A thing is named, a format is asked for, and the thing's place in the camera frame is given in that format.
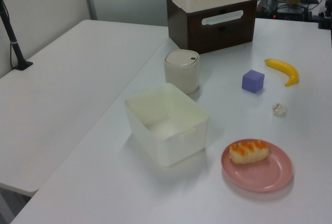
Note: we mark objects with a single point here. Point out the orange glazed bread loaf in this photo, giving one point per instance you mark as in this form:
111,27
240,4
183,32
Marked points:
246,154

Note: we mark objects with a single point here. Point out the pink plastic plate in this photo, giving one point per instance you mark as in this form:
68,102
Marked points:
259,177

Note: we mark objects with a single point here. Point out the black electronic device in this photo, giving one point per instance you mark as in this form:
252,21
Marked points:
293,12

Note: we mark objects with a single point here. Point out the dark brown drawer unit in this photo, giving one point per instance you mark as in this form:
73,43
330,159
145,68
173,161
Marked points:
220,37

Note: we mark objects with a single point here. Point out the black clamp stand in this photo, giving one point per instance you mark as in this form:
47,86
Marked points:
325,19

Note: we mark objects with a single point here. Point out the yellow banana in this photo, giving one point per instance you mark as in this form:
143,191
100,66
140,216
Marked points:
282,66

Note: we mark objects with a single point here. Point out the purple foam cube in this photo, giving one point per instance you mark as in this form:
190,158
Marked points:
251,82

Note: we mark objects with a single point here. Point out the crumpled white paper ball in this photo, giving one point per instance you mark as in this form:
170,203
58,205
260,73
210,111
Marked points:
278,109

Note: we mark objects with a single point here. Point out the cream lidded trash can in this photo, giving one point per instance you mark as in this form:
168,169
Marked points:
181,78

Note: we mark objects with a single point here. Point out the cream open plastic box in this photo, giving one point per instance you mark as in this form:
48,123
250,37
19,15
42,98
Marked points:
186,143

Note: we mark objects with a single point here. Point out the black camera pole with clamp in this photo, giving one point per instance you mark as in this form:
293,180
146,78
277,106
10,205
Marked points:
14,45

